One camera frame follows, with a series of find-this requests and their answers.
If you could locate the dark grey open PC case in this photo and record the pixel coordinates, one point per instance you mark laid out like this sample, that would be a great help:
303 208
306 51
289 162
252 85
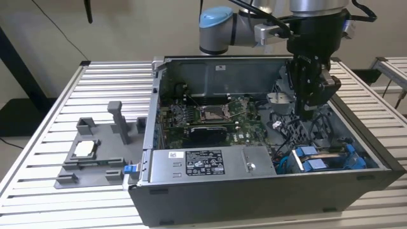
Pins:
254 202

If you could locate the CPU socket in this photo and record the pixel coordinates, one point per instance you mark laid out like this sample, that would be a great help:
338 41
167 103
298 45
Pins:
212 114

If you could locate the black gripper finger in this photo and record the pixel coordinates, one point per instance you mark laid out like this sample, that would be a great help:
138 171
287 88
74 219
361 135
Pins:
327 90
293 76

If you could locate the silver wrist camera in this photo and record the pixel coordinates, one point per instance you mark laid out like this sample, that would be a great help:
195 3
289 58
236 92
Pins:
267 32

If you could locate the metal slat side table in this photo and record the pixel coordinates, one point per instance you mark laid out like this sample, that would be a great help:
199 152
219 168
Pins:
393 69

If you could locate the grey parts rack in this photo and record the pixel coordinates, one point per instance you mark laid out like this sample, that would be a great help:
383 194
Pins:
108 152

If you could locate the grey disk bay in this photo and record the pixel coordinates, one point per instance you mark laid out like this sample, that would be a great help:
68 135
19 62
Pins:
337 146

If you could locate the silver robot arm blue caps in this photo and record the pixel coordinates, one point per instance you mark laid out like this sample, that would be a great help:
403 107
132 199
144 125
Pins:
216 35

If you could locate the small grey wrist camera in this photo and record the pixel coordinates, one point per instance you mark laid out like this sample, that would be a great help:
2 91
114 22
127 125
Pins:
350 29

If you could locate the silver power supply unit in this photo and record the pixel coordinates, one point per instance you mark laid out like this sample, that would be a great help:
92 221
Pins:
228 164

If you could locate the green motherboard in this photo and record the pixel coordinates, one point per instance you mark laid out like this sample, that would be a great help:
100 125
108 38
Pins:
248 133

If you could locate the silver metal bracket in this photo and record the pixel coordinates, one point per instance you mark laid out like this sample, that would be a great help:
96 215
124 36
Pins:
279 98

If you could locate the black RAM slot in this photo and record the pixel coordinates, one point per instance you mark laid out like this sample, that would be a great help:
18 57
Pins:
203 124

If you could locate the black plastic fan shroud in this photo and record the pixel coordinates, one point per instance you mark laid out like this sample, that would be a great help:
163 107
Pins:
291 136

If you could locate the black desk stand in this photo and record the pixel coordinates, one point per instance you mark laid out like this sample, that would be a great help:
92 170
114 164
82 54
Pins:
19 71

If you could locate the locking lever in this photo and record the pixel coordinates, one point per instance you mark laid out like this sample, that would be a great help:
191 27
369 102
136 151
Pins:
194 100

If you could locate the blue case latch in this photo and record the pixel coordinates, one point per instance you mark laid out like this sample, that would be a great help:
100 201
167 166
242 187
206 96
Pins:
128 169

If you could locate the silver CPU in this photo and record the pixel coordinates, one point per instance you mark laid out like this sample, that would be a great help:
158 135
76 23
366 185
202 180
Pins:
84 148

